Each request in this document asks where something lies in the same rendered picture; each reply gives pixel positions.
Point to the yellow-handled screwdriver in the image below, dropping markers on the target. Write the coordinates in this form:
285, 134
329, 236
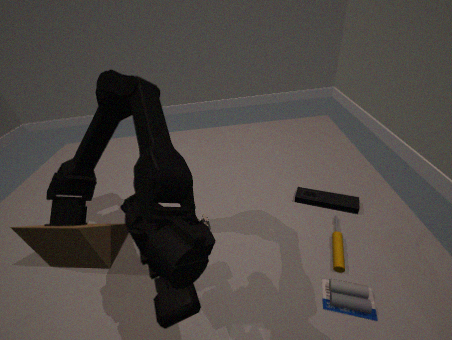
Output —
337, 249

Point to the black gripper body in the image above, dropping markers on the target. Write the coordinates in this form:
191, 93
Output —
172, 305

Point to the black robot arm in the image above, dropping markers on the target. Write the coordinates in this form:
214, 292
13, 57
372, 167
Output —
172, 238

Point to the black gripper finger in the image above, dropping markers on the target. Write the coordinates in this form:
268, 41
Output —
157, 285

